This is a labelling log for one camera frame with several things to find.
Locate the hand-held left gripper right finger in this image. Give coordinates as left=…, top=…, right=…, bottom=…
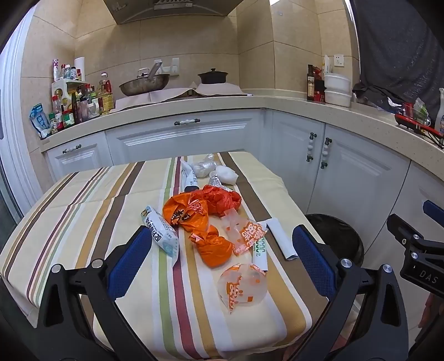
left=288, top=225, right=408, bottom=361

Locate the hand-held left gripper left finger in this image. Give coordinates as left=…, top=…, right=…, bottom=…
left=36, top=225, right=153, bottom=361

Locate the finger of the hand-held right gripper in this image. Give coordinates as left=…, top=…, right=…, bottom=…
left=422, top=199, right=444, bottom=220
left=387, top=213, right=425, bottom=248

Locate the black trash bin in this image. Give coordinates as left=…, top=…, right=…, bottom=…
left=303, top=213, right=365, bottom=269

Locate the orange printed plastic bag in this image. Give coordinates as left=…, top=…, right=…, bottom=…
left=162, top=192, right=210, bottom=231

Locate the red plastic bag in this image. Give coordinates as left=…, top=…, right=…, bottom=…
left=194, top=185, right=242, bottom=217

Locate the white tissue packet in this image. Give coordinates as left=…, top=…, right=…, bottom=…
left=140, top=205, right=180, bottom=268

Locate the white paper strip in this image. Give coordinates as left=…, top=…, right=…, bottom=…
left=265, top=217, right=299, bottom=261

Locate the white green-print wrapper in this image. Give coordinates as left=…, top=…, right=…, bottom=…
left=251, top=239, right=269, bottom=272

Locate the striped tablecloth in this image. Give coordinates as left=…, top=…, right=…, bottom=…
left=0, top=151, right=330, bottom=361

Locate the round translucent orange-print wrapper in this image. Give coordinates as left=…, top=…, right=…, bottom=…
left=217, top=263, right=268, bottom=315

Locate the flat translucent orange-print wrapper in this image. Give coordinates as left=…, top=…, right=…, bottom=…
left=221, top=208, right=268, bottom=257

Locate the orange knotted plastic bag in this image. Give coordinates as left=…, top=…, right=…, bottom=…
left=188, top=225, right=234, bottom=268

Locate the red dish rack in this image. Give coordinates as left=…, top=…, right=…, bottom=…
left=395, top=113, right=444, bottom=139

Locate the white plastic bottle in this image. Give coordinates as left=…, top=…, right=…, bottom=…
left=435, top=88, right=444, bottom=136

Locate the green plastic packet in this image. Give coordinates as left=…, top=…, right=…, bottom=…
left=413, top=98, right=431, bottom=126

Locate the white rolled paper tube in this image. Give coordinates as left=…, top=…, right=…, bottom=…
left=180, top=158, right=199, bottom=192

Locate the silver embossed foil piece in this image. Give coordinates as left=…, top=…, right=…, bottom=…
left=207, top=175, right=233, bottom=193

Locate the crumpled clear plastic bag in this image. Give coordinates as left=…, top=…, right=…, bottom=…
left=190, top=153, right=221, bottom=179

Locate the white lidded container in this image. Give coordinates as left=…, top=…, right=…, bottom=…
left=324, top=89, right=352, bottom=107
left=324, top=73, right=352, bottom=92

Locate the beige stove cover cloth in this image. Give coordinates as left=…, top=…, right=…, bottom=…
left=194, top=83, right=248, bottom=97
left=114, top=88, right=196, bottom=111

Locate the red label sauce bottle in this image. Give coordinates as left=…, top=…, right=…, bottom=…
left=314, top=66, right=326, bottom=103

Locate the dark hanging cloth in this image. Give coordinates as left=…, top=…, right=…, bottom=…
left=352, top=0, right=444, bottom=119

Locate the cluster of condiment bottles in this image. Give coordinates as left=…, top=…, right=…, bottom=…
left=49, top=58, right=115, bottom=134

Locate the blue white pouch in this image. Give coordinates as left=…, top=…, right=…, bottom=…
left=29, top=103, right=52, bottom=139

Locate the dark sauce bottle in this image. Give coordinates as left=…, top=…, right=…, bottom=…
left=307, top=64, right=316, bottom=101

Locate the steel wok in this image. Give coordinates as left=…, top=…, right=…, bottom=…
left=119, top=60, right=170, bottom=97

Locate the white spice rack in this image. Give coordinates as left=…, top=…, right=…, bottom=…
left=52, top=79, right=89, bottom=105

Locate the black lidded pot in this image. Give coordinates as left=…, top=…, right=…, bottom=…
left=198, top=68, right=229, bottom=85

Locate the steel range hood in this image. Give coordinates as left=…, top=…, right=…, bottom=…
left=103, top=0, right=245, bottom=25

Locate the vertical cabinet door handle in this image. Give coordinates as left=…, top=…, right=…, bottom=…
left=306, top=132, right=317, bottom=162
left=321, top=138, right=332, bottom=169

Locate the white wall outlet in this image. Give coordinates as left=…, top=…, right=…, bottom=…
left=162, top=58, right=180, bottom=76

